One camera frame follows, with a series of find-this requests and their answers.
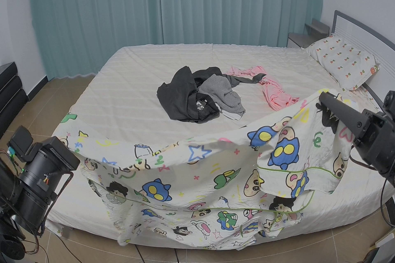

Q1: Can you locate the grey bedside table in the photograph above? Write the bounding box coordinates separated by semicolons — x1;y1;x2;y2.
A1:
287;18;330;48

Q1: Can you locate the black cable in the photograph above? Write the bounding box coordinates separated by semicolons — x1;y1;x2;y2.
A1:
52;234;79;263
379;177;395;227

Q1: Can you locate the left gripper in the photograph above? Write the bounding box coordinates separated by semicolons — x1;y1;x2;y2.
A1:
19;136;81;205

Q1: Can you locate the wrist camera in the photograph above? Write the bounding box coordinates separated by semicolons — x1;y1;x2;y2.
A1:
383;92;395;120
7;126;42;164

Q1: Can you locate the dark grey garment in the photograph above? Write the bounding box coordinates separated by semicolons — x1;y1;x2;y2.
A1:
227;73;263;87

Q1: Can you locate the black garment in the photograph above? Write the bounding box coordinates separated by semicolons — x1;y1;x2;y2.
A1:
157;65;231;124

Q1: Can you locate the grey knit garment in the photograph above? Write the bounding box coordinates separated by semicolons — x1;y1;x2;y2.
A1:
197;75;246;118

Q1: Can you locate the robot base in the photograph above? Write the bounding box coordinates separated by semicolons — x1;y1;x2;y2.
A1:
367;231;395;263

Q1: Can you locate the black chest of drawers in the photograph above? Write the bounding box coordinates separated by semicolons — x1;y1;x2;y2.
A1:
0;61;29;140

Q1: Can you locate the blue-green curtain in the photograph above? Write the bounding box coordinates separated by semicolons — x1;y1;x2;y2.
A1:
29;0;324;81

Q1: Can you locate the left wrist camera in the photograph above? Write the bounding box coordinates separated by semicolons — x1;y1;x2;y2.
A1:
7;126;42;164

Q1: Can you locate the white printed pyjama top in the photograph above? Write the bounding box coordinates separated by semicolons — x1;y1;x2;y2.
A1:
60;88;358;251

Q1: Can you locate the pink garment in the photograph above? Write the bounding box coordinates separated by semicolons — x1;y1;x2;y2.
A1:
223;65;300;111

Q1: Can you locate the bed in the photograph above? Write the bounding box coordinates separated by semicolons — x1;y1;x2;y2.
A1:
46;10;395;251

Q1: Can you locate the white printed pillow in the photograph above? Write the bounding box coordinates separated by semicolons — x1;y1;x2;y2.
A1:
305;35;381;91

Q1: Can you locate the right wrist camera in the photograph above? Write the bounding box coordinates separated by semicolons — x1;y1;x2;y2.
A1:
383;92;395;120

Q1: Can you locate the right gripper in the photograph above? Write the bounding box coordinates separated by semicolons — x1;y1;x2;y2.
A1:
319;91;395;178

